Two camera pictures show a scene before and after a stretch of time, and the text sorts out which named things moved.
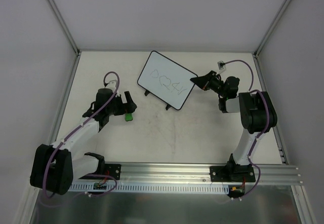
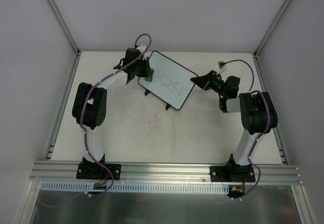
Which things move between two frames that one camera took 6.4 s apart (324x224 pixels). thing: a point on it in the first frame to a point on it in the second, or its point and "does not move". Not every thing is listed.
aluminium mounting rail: [273, 173] does not move
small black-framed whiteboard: [168, 81] does not move
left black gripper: [124, 105] to [143, 68]
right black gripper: [209, 81] does not move
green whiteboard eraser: [128, 116] to [149, 78]
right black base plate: [232, 173] does not move
